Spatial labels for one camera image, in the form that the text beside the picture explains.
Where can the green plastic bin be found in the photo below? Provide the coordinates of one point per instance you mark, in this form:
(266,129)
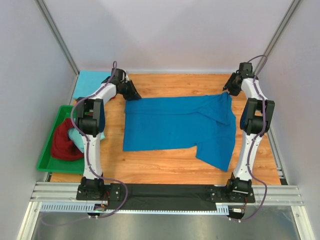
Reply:
(46,162)

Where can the left aluminium frame post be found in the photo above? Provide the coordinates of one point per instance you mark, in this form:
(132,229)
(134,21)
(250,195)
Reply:
(57,35)

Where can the aluminium frame post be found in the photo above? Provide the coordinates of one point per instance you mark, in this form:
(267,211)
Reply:
(57,35)
(293,7)

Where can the folded light blue t shirt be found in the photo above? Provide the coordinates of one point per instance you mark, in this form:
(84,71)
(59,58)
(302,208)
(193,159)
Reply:
(88,82)

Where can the dark red t shirt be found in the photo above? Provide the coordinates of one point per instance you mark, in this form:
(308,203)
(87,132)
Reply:
(62,147)

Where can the mint green t shirt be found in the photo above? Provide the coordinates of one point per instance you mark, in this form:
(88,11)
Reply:
(75,136)

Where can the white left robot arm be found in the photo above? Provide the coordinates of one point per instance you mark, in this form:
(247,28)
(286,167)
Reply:
(88,118)

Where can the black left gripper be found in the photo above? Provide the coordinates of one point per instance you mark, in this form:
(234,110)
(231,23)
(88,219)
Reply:
(133,94)

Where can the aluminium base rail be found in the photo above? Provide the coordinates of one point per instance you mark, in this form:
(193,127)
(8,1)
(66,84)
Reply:
(277,195)

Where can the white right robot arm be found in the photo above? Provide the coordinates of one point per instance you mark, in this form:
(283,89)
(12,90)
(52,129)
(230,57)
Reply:
(255,122)

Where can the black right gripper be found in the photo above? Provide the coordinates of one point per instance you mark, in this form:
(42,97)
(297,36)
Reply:
(228,86)

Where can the right aluminium frame post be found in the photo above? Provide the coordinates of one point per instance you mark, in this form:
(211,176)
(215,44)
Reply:
(293,7)

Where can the grey slotted cable duct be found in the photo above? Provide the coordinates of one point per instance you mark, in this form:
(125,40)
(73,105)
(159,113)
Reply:
(94,208)

